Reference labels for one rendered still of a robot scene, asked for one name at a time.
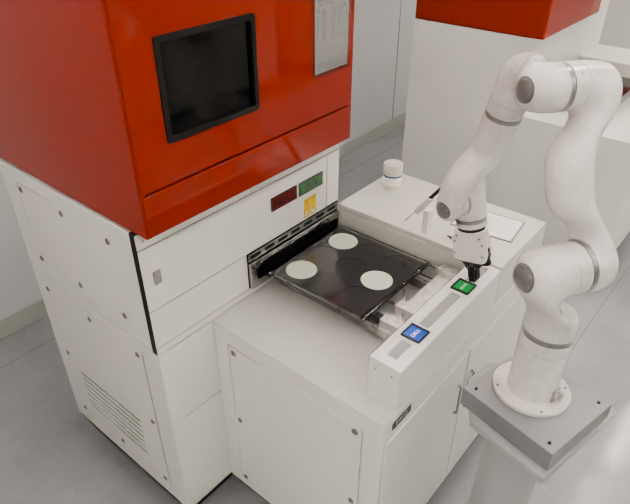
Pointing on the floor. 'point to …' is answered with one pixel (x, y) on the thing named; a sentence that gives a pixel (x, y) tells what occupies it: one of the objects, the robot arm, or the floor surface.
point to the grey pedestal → (511, 463)
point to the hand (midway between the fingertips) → (473, 274)
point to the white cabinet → (352, 424)
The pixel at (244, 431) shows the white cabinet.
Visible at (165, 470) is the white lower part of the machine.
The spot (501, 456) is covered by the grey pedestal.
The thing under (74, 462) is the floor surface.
